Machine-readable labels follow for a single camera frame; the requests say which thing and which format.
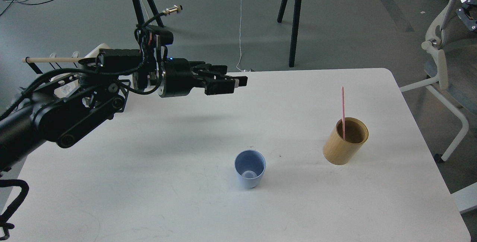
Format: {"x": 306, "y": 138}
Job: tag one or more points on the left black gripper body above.
{"x": 179, "y": 76}

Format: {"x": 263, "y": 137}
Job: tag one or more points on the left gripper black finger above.
{"x": 224, "y": 85}

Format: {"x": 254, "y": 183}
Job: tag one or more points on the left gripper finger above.
{"x": 204, "y": 69}

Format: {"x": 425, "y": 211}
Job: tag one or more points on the blue plastic cup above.
{"x": 249, "y": 166}

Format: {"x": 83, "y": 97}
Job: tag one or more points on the pink chopstick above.
{"x": 343, "y": 115}

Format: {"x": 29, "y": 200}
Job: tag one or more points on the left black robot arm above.
{"x": 64, "y": 105}

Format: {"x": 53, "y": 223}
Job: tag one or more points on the white plate in rack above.
{"x": 67, "y": 89}

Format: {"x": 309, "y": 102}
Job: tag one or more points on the bamboo cylinder holder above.
{"x": 345, "y": 140}

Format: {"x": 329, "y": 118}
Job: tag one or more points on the black wire dish rack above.
{"x": 95, "y": 98}

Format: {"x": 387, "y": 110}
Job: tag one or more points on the wooden rack handle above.
{"x": 52, "y": 59}

